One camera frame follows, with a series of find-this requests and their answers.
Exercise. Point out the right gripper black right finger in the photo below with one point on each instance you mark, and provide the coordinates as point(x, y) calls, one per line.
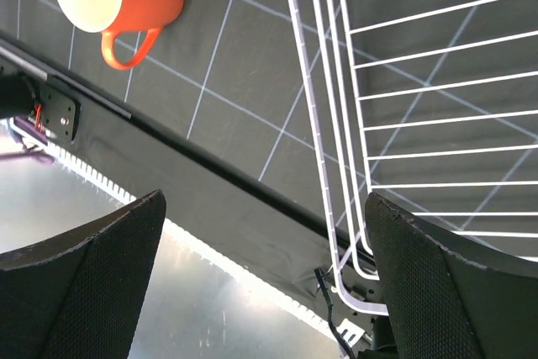
point(448, 296)

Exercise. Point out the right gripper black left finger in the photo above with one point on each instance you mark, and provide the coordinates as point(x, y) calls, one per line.
point(79, 294)

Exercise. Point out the black gridded table mat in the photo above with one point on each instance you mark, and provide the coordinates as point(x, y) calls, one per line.
point(225, 75)

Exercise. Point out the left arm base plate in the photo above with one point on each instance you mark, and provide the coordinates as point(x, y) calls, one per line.
point(56, 114)

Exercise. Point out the white wire dish rack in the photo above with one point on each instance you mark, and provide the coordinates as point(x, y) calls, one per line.
point(429, 103)

